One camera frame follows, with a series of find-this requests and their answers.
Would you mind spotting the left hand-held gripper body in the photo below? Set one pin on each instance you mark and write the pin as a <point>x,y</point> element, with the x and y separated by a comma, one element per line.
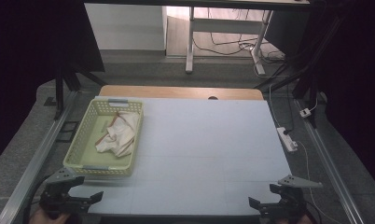
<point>62,199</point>

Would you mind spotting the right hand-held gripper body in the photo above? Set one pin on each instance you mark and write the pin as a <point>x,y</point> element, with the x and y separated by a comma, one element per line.
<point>288,202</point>

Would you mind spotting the pale green plastic basket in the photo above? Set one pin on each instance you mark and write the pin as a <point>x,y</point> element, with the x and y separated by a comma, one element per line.
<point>83,155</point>

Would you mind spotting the white cloth with brown trim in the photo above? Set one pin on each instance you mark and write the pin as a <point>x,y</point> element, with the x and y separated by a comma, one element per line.
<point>122,133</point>

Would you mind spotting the person's right hand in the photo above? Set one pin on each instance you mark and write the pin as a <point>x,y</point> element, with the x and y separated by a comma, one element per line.
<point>296,220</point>

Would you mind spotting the person's left hand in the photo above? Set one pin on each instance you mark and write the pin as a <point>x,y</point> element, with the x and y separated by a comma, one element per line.
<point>47,218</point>

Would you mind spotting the white power strip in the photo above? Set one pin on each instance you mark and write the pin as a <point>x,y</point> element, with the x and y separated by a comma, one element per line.
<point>287,138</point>

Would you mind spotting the pale blue table mat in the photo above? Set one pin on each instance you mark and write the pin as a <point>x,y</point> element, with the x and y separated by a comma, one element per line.
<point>207,149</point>

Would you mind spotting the small white adapter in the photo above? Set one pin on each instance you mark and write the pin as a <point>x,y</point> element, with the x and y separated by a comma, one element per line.
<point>305,113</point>

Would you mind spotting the black metal stand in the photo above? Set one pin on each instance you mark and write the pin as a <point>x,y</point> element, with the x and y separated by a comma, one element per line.
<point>303,71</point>
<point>70,77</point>

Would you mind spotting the black curtain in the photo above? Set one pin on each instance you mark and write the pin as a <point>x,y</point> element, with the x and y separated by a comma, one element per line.
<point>20,62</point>
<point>359,77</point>

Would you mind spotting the white cabinet panel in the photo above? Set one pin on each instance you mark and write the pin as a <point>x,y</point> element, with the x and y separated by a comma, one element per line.
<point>125,26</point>

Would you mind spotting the aluminium rail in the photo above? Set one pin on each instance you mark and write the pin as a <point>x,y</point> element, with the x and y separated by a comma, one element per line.
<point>328,165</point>
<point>33,168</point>

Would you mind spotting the black floor bracket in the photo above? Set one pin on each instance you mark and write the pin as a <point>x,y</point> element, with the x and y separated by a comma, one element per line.
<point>69,131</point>

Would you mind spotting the white desk frame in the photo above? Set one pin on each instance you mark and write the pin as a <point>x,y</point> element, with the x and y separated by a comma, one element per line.
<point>226,25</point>

